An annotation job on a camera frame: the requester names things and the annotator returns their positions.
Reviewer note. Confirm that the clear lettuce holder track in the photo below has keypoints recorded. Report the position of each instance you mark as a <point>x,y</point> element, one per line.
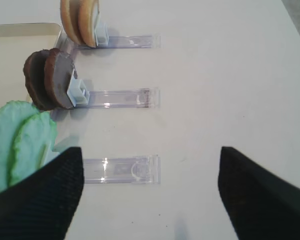
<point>129,170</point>

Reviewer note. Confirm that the inner far bun slice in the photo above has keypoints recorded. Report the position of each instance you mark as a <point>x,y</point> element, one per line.
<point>69,12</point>

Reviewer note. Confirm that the clear patty holder track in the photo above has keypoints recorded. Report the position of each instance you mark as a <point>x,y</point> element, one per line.
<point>139,98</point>

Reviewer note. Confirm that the white rectangular tray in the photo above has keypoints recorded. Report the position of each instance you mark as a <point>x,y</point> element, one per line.
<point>17,42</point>

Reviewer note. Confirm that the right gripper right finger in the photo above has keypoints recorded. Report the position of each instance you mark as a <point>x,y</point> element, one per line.
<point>260,205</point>

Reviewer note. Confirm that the green lettuce leaf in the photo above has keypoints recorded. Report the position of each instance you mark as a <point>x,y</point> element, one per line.
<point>12,116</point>
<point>36,135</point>

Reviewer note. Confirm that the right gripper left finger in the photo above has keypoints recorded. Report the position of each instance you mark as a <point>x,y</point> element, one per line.
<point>42,206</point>

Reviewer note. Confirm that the brown meat patty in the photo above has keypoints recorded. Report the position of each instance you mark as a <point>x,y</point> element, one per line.
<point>58,80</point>
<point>33,71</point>

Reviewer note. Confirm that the inner brown meat patty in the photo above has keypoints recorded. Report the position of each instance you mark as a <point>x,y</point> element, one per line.
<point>33,71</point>

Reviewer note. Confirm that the outer brown meat patty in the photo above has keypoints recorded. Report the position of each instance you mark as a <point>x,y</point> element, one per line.
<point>58,80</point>

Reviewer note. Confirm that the clear far bun track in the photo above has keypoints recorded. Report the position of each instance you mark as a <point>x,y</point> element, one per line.
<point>128,42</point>

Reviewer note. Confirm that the white patty pusher block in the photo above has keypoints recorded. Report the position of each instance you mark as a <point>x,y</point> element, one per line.
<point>77,91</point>

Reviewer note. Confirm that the bun slice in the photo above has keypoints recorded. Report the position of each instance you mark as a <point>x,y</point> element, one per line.
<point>69,12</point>
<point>87,17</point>

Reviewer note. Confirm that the white bun pusher block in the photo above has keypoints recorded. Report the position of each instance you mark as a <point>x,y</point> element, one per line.
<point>101,32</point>

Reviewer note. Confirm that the outer far bun slice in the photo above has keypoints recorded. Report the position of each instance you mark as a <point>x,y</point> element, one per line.
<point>87,17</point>

